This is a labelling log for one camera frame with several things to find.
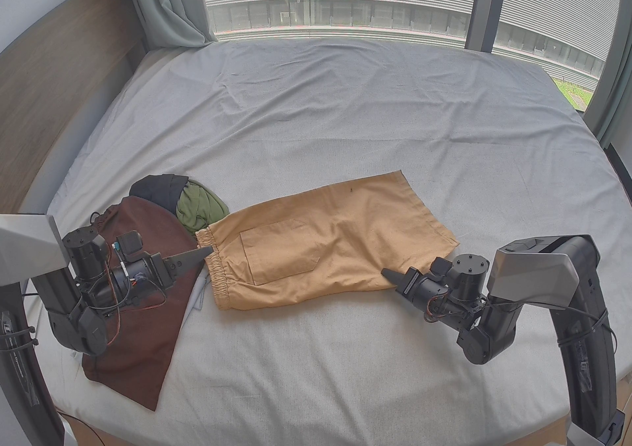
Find brown garment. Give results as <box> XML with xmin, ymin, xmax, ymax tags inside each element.
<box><xmin>81</xmin><ymin>197</ymin><xmax>201</xmax><ymax>411</ymax></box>

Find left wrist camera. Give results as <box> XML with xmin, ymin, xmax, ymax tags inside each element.
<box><xmin>115</xmin><ymin>231</ymin><xmax>146</xmax><ymax>262</ymax></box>

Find tan shorts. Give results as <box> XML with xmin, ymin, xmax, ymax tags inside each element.
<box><xmin>195</xmin><ymin>170</ymin><xmax>460</xmax><ymax>311</ymax></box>

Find green garment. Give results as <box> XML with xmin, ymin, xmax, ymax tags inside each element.
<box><xmin>175</xmin><ymin>179</ymin><xmax>231</xmax><ymax>238</ymax></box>

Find black garment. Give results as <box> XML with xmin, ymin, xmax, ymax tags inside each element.
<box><xmin>129</xmin><ymin>174</ymin><xmax>191</xmax><ymax>214</ymax></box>

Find bed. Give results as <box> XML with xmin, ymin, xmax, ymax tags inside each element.
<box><xmin>0</xmin><ymin>0</ymin><xmax>632</xmax><ymax>446</ymax></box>

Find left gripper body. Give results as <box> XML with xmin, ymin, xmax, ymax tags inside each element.
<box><xmin>111</xmin><ymin>251</ymin><xmax>175</xmax><ymax>299</ymax></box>

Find black cable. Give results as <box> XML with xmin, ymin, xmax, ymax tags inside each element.
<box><xmin>59</xmin><ymin>412</ymin><xmax>100</xmax><ymax>437</ymax></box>

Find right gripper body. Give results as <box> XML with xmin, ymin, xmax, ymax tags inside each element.
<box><xmin>396</xmin><ymin>266</ymin><xmax>451</xmax><ymax>312</ymax></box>

